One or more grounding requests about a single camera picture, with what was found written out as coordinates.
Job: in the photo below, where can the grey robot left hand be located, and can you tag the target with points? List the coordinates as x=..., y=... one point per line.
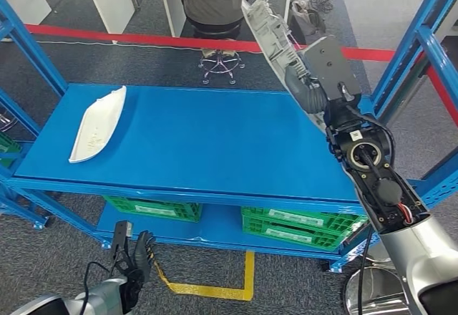
x=141, y=256

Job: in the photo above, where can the silver plastic wheel hubcap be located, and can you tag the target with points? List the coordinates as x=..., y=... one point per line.
x=272, y=38

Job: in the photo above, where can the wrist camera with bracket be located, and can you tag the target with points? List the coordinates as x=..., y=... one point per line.
x=121, y=244
x=329, y=66

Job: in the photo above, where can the chrome base stool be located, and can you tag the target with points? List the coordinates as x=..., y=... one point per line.
x=219, y=65

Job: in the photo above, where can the grey metal post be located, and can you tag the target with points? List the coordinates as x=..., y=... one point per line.
x=404, y=90

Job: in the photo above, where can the blue metal shelf rack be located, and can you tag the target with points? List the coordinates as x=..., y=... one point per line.
x=17, y=208
x=197, y=142

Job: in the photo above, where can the white plastic trim part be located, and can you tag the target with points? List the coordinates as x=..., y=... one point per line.
x=96, y=123

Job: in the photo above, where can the black and grey bag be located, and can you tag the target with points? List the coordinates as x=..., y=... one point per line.
x=308, y=19

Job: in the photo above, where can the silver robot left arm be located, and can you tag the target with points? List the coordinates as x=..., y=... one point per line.
x=96, y=298

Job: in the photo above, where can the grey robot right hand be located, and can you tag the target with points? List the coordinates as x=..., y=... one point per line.
x=299, y=87

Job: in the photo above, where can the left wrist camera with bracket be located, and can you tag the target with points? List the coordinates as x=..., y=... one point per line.
x=121, y=244

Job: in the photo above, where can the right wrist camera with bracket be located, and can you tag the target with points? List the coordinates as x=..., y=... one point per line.
x=329, y=66

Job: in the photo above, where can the red barrier tape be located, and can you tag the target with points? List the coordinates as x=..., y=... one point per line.
x=142, y=38

